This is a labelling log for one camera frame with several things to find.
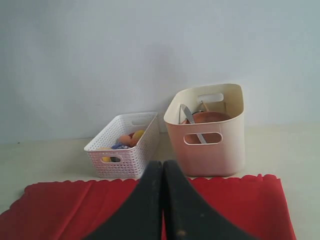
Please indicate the brown wooden plate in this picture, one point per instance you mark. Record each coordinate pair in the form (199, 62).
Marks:
(207, 117)

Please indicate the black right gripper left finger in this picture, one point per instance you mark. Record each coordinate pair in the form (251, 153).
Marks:
(140, 216)

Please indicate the yellow lemon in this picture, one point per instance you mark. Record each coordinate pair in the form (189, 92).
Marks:
(137, 135)

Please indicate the brown egg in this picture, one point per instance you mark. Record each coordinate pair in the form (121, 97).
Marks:
(125, 140)

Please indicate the red scalloped cloth mat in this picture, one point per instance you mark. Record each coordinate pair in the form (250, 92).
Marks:
(70, 210)

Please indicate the cream plastic bin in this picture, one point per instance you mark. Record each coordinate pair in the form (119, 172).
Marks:
(221, 159)

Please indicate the fried chicken piece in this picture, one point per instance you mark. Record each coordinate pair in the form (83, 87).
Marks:
(133, 142)

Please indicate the silver table knife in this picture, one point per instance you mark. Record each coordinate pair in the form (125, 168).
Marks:
(189, 117)

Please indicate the white perforated plastic basket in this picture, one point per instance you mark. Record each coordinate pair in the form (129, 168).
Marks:
(133, 160)

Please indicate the blue white milk carton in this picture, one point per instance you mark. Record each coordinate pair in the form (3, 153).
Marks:
(118, 146)

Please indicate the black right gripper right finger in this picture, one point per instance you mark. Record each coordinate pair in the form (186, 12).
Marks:
(188, 216)

